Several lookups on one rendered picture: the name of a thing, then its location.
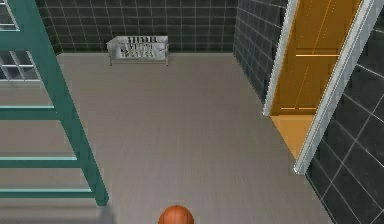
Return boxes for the orange room door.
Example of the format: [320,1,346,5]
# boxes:
[269,0,363,117]

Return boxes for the white wire crate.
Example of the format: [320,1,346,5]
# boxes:
[0,50,42,82]

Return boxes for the green shelf rack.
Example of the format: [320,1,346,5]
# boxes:
[0,0,110,207]

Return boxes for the white wire basket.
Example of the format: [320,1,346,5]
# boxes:
[106,35,170,67]

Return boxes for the orange basketball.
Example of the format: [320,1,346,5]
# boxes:
[157,204,195,224]

